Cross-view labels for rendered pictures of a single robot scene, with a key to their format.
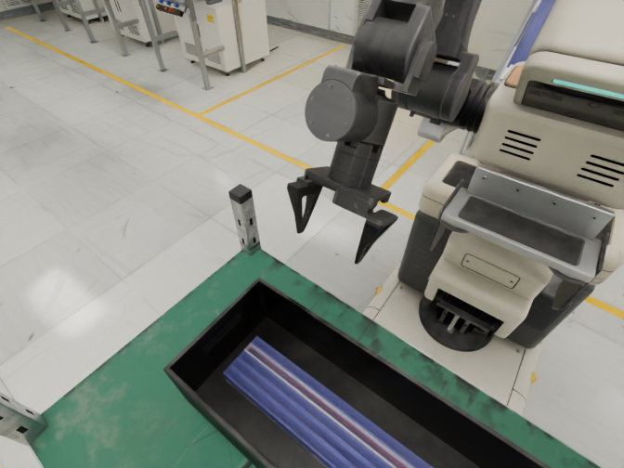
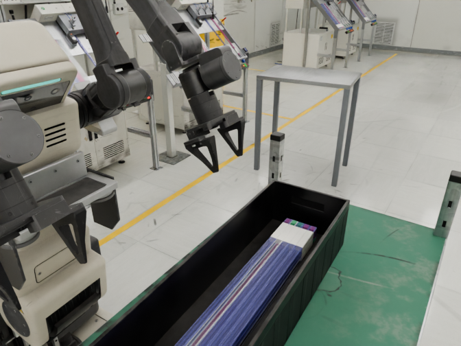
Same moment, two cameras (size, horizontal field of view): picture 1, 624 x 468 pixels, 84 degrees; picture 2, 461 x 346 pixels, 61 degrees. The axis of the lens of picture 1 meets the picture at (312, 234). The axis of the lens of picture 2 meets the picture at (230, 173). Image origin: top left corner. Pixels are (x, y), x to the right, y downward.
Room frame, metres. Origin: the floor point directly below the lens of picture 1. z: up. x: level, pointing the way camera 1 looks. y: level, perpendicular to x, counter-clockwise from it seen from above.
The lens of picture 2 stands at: (0.13, 0.38, 1.46)
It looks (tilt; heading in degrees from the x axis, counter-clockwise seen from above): 27 degrees down; 265
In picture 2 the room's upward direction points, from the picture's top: straight up
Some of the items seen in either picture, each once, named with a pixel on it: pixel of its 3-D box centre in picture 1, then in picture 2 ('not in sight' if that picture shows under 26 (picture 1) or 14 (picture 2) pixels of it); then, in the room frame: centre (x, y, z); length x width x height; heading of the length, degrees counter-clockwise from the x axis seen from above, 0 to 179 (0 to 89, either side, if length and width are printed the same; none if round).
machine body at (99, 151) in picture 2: not in sight; (68, 133); (1.21, -2.75, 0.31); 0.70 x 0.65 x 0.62; 52
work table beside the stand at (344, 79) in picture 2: not in sight; (304, 123); (-0.74, -2.58, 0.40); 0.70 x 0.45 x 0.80; 149
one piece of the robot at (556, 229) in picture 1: (513, 235); (54, 213); (0.46, -0.39, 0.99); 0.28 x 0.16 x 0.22; 54
